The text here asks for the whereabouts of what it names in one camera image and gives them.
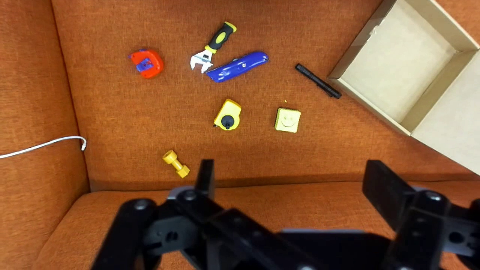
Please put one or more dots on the yellow and black tape measure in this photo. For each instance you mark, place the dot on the yellow and black tape measure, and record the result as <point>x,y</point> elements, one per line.
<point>227,118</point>

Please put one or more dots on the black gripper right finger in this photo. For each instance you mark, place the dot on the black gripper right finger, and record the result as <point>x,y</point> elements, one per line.
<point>385,188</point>

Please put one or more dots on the black marker pen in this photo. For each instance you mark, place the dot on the black marker pen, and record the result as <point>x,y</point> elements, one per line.
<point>317,80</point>

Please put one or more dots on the open cardboard box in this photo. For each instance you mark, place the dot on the open cardboard box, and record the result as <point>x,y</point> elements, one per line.
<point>400,61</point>

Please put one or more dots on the blue toy knife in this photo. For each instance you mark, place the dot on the blue toy knife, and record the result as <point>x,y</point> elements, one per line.
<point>241,65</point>

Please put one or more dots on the yellow toy dumbbell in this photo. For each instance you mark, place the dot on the yellow toy dumbbell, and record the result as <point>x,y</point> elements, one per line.
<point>176,164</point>

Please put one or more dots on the orange fabric sofa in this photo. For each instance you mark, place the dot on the orange fabric sofa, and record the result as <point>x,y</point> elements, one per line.
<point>125,125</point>

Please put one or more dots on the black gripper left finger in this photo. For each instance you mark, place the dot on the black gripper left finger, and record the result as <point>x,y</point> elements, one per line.
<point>206,176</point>

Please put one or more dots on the yellow smiley square block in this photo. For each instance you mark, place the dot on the yellow smiley square block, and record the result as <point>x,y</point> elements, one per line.
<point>289,121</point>

